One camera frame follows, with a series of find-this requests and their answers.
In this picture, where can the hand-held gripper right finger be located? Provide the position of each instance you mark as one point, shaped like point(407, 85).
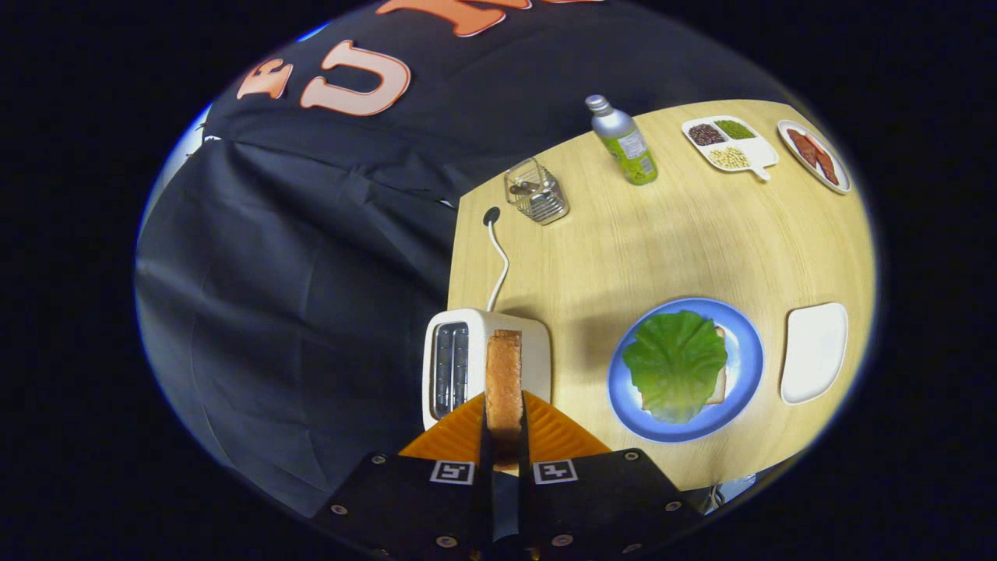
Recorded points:
point(526, 506)

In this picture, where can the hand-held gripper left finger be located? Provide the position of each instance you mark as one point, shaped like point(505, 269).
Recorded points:
point(486, 506)

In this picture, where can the toasted bread slice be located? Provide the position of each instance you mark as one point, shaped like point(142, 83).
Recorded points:
point(504, 382)

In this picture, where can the green lettuce leaf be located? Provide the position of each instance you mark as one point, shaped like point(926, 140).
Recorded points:
point(674, 366)

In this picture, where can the cream toaster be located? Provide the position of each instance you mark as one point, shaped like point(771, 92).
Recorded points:
point(537, 358)

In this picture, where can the white bread slice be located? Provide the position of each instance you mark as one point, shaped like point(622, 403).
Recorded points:
point(720, 386)

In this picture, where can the blue round plate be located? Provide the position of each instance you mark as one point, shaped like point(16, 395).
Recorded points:
point(744, 366)

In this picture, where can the white square plate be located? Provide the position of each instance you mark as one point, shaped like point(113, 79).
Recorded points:
point(814, 354)

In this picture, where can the silver bottle with green label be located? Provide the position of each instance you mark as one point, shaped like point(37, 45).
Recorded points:
point(627, 144)

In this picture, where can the white divided tray with beans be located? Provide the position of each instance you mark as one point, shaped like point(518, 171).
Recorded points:
point(759, 150)

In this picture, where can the white oval plate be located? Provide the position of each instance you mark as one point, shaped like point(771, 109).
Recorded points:
point(841, 183)

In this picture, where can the brown meat slices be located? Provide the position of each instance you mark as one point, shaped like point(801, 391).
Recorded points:
point(814, 152)

